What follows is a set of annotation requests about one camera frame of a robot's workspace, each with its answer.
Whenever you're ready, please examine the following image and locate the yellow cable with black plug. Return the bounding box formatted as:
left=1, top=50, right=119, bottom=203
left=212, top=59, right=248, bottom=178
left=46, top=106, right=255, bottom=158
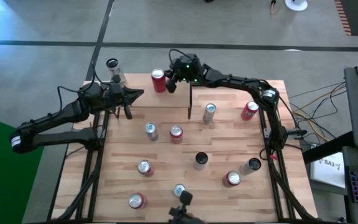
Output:
left=269, top=0, right=281, bottom=16

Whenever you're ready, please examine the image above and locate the white cylindrical object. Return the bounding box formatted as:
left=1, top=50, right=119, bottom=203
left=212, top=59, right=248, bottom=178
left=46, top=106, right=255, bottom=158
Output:
left=284, top=0, right=308, bottom=12

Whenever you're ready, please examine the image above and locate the red Coca-Cola can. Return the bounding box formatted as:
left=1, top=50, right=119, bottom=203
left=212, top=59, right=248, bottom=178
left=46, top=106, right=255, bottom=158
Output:
left=150, top=68, right=167, bottom=93

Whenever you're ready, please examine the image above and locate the red soda can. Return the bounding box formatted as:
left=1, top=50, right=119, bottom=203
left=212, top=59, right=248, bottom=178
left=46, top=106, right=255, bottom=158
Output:
left=222, top=170, right=242, bottom=189
left=127, top=192, right=148, bottom=210

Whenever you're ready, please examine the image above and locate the black power adapter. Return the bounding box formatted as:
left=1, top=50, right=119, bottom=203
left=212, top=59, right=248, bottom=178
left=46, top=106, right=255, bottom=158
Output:
left=286, top=128, right=308, bottom=139

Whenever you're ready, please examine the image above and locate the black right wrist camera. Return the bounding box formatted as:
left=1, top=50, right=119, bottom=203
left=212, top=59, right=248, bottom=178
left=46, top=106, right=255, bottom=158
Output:
left=165, top=78, right=179, bottom=94

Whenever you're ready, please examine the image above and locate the white SA3 sign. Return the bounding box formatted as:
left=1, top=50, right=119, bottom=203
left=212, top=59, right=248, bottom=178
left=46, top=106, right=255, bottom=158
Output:
left=309, top=151, right=347, bottom=190

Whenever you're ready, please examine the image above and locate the green floor mat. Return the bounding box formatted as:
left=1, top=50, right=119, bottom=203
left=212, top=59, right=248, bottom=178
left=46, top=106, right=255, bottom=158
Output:
left=0, top=113, right=47, bottom=224

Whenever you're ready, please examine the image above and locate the Star Wars Coca-Cola can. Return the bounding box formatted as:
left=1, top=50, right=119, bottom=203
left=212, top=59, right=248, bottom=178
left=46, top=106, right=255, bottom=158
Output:
left=137, top=159, right=155, bottom=178

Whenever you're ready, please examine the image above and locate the yellow floor cable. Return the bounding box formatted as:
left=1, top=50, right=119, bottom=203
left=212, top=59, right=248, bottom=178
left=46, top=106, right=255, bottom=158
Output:
left=290, top=88, right=347, bottom=142

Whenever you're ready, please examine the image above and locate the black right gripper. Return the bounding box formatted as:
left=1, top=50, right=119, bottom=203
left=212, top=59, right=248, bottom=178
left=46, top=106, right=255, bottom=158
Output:
left=164, top=53, right=205, bottom=83

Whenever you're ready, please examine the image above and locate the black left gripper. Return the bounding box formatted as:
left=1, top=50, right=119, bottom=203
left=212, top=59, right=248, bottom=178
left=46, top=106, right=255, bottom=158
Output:
left=101, top=82, right=145, bottom=108

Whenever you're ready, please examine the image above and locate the black desk edge bar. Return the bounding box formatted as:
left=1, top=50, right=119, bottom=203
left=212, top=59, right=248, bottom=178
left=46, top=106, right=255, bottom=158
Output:
left=301, top=130, right=356, bottom=164

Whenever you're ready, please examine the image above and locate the silver Red Bull can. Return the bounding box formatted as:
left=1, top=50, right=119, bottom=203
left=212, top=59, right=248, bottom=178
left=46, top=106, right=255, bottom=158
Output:
left=173, top=183, right=186, bottom=198
left=202, top=103, right=217, bottom=124

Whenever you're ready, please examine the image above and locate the blue Red Bull can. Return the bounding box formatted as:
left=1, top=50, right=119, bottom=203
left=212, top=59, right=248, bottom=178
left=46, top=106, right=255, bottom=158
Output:
left=144, top=122, right=160, bottom=142

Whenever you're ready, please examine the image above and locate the Celsius Peach Vibe can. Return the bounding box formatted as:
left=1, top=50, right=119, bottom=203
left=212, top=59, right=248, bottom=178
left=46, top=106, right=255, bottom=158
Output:
left=193, top=151, right=209, bottom=171

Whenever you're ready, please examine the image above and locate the white slim energy drink can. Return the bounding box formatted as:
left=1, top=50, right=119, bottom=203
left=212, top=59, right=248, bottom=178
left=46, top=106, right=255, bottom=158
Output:
left=106, top=57, right=127, bottom=86

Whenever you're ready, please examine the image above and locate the black aluminium table frame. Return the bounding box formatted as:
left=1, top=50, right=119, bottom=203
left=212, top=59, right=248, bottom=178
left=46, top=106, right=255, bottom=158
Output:
left=50, top=80, right=318, bottom=223

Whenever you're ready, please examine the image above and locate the wooden shelf with black legs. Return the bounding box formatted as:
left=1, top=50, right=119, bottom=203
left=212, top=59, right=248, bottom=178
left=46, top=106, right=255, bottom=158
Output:
left=112, top=73, right=195, bottom=121

